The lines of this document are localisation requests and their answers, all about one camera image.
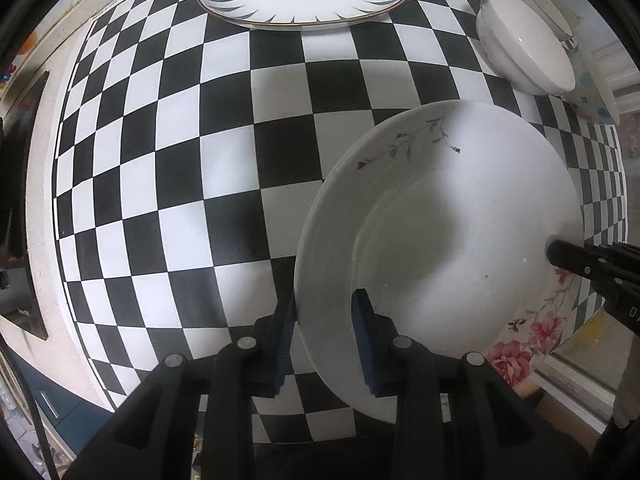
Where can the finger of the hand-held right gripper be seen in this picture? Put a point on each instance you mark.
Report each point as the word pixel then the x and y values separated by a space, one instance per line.
pixel 575 260

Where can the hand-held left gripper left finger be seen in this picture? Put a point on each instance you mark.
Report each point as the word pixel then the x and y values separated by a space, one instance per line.
pixel 287 342

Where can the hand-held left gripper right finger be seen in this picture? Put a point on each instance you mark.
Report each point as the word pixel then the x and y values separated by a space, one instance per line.
pixel 362 342

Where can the white plate pink flower print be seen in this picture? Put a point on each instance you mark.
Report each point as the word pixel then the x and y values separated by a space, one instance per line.
pixel 542 330

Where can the white plate thin branch print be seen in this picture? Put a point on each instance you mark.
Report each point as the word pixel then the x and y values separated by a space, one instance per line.
pixel 450 240

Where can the white bowl blue pattern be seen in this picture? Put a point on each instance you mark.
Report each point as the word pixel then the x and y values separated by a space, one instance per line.
pixel 592 95

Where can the plain white bowl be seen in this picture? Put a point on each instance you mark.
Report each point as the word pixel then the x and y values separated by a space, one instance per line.
pixel 520 45

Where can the black white checkered mat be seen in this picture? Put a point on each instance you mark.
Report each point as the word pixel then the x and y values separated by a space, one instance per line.
pixel 175 160

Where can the colourful wall stickers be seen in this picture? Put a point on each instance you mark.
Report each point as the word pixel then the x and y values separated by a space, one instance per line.
pixel 25 45

